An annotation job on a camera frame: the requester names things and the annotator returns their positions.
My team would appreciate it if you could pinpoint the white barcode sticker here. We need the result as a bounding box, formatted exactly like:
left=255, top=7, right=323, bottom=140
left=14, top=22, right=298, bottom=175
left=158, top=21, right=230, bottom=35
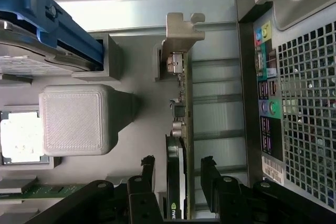
left=261, top=155, right=286, bottom=186

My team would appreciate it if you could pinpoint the loose green RAM stick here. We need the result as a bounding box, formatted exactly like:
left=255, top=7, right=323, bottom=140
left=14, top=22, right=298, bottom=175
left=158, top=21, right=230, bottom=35
left=0, top=183, right=89, bottom=200

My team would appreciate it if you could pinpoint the grey plastic parts rack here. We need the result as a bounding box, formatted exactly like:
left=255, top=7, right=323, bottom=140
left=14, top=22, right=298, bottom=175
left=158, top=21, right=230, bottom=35
left=0, top=34, right=190, bottom=224

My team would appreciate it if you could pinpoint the open black PC case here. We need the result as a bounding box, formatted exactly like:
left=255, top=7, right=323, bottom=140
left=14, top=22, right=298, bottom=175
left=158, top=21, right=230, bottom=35
left=233, top=0, right=336, bottom=224

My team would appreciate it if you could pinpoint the silver CPU chip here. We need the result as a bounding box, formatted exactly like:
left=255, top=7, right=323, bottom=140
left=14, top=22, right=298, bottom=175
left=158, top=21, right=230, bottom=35
left=0, top=112, right=50, bottom=165

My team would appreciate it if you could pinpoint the silver hard disk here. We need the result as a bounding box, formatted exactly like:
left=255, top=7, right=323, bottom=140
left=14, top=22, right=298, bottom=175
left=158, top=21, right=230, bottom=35
left=0, top=19, right=102, bottom=74

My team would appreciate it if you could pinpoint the blue disk caddy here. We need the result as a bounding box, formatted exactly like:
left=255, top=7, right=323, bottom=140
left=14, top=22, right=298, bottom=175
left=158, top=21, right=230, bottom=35
left=0, top=0, right=105, bottom=72

